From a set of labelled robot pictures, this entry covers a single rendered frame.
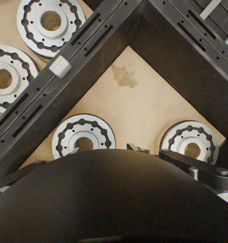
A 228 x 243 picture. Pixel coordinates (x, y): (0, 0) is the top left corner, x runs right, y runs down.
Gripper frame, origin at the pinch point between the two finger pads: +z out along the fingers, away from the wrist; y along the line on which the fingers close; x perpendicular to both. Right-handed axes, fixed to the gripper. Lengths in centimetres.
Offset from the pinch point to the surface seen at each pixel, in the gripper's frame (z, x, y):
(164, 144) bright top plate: 7.4, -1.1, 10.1
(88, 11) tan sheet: 10.5, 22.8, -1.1
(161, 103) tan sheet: 10.6, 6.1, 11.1
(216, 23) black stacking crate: 10.6, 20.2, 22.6
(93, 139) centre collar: 6.8, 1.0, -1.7
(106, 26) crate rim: 0.8, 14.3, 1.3
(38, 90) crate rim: 1.8, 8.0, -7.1
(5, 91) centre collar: 6.7, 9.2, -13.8
